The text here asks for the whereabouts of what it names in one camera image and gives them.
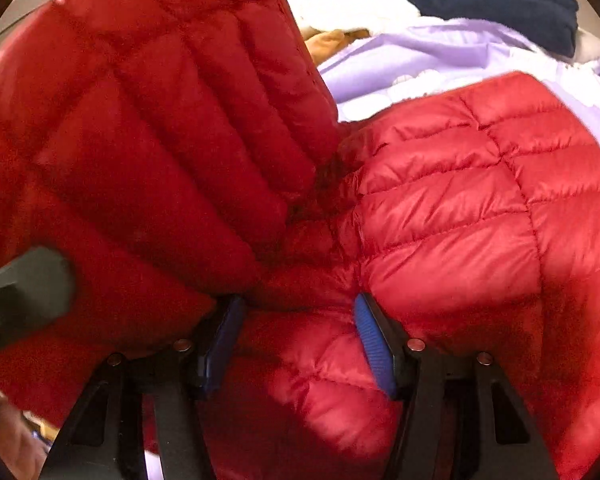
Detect white fleece garment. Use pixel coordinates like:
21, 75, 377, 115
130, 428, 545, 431
282, 0, 423, 36

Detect purple floral bed sheet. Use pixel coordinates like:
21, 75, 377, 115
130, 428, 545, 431
316, 15, 600, 161

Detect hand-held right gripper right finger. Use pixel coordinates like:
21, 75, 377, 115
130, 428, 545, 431
354, 292, 561, 480

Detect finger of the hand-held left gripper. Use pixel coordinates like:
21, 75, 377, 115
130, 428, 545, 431
0, 246, 77, 361

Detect orange garment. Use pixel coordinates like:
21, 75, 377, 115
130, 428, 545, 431
302, 28, 371, 56

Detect navy garment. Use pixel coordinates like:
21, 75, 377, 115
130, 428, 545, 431
403, 0, 580, 58

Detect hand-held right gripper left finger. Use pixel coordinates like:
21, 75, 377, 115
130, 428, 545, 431
39, 296, 247, 480

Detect person's left hand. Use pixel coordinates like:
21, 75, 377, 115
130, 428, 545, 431
0, 382, 48, 468

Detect red down jacket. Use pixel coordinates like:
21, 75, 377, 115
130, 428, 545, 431
0, 0, 600, 480

